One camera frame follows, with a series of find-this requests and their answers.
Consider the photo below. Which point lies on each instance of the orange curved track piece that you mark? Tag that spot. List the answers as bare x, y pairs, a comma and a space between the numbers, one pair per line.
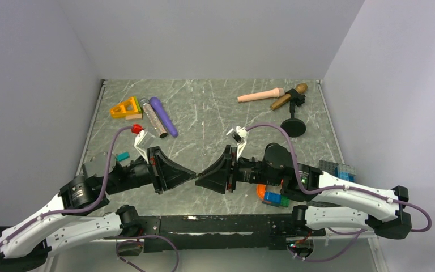
261, 191

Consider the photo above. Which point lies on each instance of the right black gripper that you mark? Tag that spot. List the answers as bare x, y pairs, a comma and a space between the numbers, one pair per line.
216, 177

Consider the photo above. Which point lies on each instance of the green toy brick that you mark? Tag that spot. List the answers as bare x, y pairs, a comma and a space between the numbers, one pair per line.
284, 201

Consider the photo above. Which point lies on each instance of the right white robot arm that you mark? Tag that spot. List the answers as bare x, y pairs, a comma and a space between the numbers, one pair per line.
324, 201

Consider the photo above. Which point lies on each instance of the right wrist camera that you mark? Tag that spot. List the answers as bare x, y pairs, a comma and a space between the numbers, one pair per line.
240, 137

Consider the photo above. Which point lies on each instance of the orange triangle toy block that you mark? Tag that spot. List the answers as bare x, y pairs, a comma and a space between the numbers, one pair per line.
127, 107

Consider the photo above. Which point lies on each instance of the teal rectangular block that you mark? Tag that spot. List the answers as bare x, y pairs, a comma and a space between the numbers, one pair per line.
122, 156

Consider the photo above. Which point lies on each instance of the blue toy brick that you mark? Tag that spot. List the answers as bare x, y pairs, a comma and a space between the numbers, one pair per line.
272, 199

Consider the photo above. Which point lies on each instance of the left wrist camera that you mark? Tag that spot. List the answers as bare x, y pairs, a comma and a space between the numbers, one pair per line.
143, 140

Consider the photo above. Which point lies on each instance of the light wooden block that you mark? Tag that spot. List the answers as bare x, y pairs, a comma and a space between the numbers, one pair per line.
137, 116

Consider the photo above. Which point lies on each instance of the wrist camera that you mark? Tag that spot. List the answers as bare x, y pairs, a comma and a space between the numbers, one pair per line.
143, 140
240, 137

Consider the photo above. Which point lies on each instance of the purple tube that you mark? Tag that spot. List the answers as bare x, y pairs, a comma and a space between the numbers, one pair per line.
165, 119

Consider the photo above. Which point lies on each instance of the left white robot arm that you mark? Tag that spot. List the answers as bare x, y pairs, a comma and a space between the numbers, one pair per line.
62, 224

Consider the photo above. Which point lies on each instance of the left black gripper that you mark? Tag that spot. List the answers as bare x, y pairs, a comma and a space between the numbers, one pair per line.
166, 172

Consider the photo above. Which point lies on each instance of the grey baseplate with blue bricks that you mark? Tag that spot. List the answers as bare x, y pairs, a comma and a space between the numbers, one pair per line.
341, 171

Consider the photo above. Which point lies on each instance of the gold microphone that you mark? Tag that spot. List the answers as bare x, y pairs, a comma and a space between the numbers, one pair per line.
288, 96

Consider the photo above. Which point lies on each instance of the glitter tube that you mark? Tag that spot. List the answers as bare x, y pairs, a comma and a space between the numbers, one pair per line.
153, 118

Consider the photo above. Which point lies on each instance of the black microphone stand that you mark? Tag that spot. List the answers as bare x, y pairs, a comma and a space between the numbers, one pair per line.
293, 126

